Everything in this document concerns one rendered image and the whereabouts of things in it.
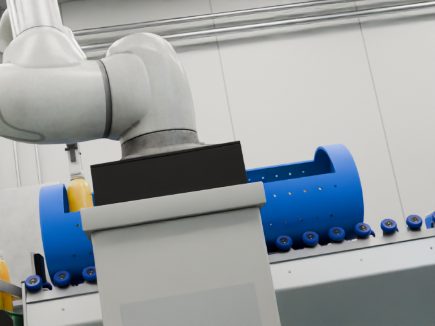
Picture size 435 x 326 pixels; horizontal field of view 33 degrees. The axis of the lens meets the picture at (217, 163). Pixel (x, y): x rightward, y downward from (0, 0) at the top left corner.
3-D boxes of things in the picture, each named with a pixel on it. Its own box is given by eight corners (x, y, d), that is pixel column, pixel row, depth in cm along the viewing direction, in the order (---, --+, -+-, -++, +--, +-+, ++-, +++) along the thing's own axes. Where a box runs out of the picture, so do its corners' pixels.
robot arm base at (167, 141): (237, 147, 139) (232, 119, 140) (121, 163, 134) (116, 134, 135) (219, 170, 156) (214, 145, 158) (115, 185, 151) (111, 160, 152)
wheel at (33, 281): (41, 272, 194) (43, 277, 196) (24, 275, 194) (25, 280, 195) (41, 284, 191) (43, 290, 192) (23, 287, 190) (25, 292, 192)
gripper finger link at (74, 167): (78, 149, 205) (78, 149, 205) (81, 173, 204) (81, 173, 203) (66, 151, 205) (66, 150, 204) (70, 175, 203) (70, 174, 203)
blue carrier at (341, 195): (372, 229, 200) (349, 130, 207) (46, 282, 189) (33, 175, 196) (346, 246, 227) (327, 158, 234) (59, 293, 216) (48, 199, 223)
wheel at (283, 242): (289, 232, 203) (289, 237, 204) (274, 235, 202) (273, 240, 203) (294, 244, 199) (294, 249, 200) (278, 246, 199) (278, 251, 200)
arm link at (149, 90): (210, 125, 142) (189, 20, 146) (118, 133, 135) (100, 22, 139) (185, 149, 156) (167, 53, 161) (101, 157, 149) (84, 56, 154)
